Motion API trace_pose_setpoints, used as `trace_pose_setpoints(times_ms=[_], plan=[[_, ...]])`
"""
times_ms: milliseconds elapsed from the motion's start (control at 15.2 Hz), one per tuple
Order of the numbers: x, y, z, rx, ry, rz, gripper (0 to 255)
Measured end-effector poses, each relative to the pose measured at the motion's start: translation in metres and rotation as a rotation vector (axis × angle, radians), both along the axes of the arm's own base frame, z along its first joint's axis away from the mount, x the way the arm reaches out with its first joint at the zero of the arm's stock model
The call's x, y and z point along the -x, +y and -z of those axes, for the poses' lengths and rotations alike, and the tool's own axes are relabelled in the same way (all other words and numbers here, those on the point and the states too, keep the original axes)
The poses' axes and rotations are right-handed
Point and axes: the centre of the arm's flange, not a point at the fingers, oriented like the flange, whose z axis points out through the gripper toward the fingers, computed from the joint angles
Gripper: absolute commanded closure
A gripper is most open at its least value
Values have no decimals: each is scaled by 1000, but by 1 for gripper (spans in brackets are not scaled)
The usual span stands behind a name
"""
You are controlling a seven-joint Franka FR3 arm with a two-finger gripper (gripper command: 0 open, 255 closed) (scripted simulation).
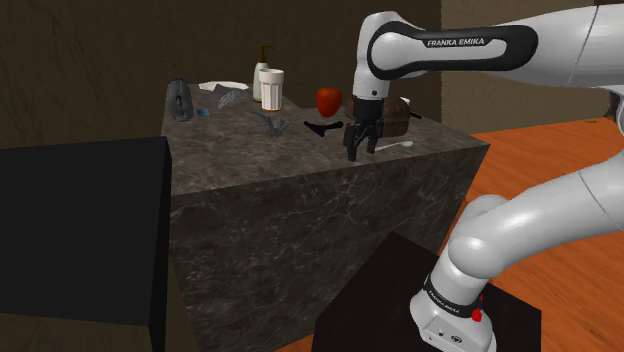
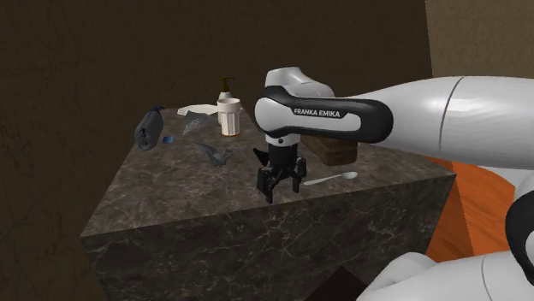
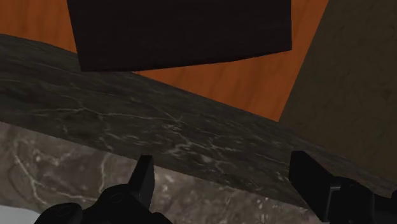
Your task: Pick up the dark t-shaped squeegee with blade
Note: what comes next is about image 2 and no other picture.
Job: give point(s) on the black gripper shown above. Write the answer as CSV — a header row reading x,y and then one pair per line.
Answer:
x,y
283,159

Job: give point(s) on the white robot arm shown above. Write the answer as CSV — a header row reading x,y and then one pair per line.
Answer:
x,y
480,121

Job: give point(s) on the white spoon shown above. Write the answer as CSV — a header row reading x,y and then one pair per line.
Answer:
x,y
333,178

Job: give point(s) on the brown rectangular block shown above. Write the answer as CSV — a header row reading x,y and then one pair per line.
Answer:
x,y
333,152

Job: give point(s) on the grey origami crane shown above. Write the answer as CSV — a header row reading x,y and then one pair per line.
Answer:
x,y
217,156

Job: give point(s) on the white ribbed cup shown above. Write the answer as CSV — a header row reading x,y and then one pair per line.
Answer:
x,y
229,119

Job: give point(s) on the soap dispenser with brown pump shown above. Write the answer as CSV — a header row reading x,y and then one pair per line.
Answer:
x,y
225,89

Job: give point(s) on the white plate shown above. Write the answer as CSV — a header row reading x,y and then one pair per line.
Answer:
x,y
199,109

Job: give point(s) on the small blue card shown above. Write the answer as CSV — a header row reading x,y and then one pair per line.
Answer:
x,y
168,139

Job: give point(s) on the dark blue rolled cloth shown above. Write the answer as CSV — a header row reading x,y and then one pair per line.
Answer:
x,y
149,129

